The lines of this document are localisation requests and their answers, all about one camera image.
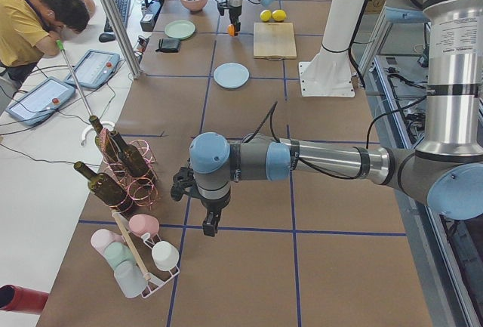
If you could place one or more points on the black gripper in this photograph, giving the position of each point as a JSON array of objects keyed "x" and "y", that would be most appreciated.
[
  {"x": 234, "y": 15},
  {"x": 213, "y": 205}
]

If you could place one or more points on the orange mandarin fruit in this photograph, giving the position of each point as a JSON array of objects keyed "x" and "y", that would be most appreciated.
[{"x": 231, "y": 30}]

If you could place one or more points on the light blue plate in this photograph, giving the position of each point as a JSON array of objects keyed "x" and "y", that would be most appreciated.
[{"x": 231, "y": 75}]

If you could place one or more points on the pale green plate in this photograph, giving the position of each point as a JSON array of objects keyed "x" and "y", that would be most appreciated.
[{"x": 180, "y": 29}]

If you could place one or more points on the yellow lemon far side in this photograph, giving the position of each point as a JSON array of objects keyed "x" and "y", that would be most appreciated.
[{"x": 265, "y": 16}]

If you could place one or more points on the wooden cutting board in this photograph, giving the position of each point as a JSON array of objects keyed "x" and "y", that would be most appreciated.
[{"x": 274, "y": 41}]

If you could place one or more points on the yellow lemon near board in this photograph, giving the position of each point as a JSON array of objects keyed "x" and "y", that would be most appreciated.
[{"x": 279, "y": 15}]

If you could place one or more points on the white cup right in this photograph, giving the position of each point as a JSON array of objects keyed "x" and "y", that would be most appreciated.
[{"x": 165, "y": 256}]

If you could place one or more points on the dark grey folded cloth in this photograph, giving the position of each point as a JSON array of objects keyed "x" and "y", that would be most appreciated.
[{"x": 168, "y": 45}]

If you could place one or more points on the light grey cup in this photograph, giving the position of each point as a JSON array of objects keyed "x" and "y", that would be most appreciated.
[{"x": 130, "y": 279}]

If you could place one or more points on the mint green cup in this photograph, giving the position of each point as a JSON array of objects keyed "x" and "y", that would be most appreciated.
[{"x": 116, "y": 253}]

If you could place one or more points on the dark green wine bottle middle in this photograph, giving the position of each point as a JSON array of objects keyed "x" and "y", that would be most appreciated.
[{"x": 134, "y": 162}]

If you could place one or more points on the dark green wine bottle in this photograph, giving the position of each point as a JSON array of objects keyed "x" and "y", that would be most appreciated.
[
  {"x": 134, "y": 162},
  {"x": 103, "y": 141},
  {"x": 105, "y": 188}
]

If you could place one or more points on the dark green wine bottle front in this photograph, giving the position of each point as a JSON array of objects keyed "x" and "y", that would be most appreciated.
[{"x": 105, "y": 188}]

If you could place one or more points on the pink cup left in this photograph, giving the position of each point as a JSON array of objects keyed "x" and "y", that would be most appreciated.
[{"x": 102, "y": 238}]

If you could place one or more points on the black computer mouse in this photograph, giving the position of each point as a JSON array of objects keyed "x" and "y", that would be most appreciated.
[{"x": 106, "y": 37}]

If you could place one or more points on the dark green wine bottle back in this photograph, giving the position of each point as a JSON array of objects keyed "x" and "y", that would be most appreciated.
[{"x": 103, "y": 141}]

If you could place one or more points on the teach pendant tablet far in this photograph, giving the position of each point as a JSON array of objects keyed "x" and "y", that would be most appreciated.
[{"x": 95, "y": 68}]

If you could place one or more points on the teach pendant tablet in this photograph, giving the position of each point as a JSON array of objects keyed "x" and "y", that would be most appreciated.
[
  {"x": 41, "y": 102},
  {"x": 95, "y": 68}
]

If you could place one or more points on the person in yellow shirt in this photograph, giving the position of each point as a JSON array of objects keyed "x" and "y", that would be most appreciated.
[{"x": 30, "y": 30}]

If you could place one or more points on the teach pendant tablet near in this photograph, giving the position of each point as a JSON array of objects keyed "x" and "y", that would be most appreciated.
[{"x": 41, "y": 102}]

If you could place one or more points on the red cylinder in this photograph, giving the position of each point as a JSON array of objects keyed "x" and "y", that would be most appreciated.
[{"x": 22, "y": 300}]

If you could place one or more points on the wooden rack handle stick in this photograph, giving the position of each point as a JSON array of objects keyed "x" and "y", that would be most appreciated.
[{"x": 125, "y": 234}]

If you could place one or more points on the copper wire bottle rack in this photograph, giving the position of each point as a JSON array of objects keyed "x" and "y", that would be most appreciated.
[{"x": 141, "y": 189}]

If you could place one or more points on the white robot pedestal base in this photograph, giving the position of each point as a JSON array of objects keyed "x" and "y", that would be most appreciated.
[{"x": 328, "y": 74}]

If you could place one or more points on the white ring holder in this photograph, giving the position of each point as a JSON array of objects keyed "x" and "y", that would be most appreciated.
[{"x": 90, "y": 128}]

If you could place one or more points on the aluminium frame post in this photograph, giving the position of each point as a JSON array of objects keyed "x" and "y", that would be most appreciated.
[{"x": 122, "y": 37}]

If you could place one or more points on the metal rod green handle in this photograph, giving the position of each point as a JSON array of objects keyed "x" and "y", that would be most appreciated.
[{"x": 73, "y": 75}]

